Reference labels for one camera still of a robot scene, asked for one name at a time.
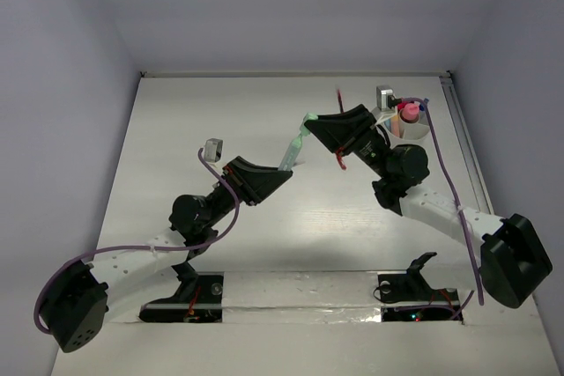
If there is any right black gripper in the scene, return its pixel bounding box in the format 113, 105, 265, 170
305, 103, 391, 179

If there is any red gel pen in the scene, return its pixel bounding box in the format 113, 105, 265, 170
335, 148, 347, 171
336, 87, 345, 114

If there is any green pastel highlighter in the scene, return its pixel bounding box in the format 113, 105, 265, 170
278, 127, 309, 171

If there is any orange pastel highlighter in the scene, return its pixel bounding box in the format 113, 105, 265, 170
390, 116, 402, 138

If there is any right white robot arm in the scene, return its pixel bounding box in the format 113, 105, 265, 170
304, 105, 553, 309

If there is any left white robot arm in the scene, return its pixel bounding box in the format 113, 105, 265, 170
33, 157, 293, 353

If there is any white round pen holder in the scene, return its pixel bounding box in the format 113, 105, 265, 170
372, 101, 430, 144

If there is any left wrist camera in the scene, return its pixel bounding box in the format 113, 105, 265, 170
204, 138, 224, 163

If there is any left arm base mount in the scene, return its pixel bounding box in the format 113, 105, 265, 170
138, 262, 224, 323

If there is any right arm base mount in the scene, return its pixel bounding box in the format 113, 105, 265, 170
372, 252, 464, 323

